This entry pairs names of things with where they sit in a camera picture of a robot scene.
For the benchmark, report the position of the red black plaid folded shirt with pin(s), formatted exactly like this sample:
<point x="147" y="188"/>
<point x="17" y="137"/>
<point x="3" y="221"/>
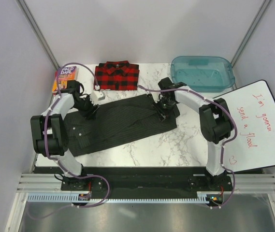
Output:
<point x="117" y="76"/>

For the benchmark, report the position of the Roald Dahl paperback book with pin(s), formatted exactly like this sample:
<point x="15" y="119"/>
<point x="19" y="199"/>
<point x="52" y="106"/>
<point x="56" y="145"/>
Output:
<point x="66" y="74"/>

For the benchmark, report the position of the dark pinstriped long sleeve shirt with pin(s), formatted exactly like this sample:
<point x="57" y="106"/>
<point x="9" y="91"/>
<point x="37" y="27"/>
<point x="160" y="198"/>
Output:
<point x="116" y="123"/>

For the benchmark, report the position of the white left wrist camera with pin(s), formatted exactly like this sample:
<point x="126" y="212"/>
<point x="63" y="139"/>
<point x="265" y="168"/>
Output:
<point x="97" y="96"/>

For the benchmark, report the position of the whiteboard with red writing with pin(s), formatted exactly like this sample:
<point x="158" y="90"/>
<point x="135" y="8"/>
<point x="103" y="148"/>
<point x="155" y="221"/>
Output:
<point x="253" y="110"/>

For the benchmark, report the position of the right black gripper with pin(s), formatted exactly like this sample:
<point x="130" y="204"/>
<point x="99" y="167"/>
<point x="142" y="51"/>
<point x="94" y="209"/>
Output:
<point x="163" y="114"/>

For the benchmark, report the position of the white slotted cable duct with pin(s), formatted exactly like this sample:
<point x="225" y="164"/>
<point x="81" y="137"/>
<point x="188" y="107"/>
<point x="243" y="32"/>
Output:
<point x="87" y="198"/>

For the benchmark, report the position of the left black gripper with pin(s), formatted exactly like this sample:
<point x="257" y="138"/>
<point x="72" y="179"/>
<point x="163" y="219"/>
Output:
<point x="90" y="113"/>

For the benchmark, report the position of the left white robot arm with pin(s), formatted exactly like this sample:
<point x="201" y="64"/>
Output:
<point x="50" y="137"/>

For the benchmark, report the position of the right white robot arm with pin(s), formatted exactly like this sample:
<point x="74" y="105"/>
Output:
<point x="216" y="124"/>

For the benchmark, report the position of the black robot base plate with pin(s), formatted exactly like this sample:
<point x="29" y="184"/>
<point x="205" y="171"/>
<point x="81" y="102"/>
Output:
<point x="147" y="182"/>

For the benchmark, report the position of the aluminium frame rail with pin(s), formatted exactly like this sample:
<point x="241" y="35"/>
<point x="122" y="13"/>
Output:
<point x="245" y="183"/>

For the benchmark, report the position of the teal transparent plastic bin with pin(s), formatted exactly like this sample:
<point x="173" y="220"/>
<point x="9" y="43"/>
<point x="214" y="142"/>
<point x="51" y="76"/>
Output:
<point x="203" y="73"/>

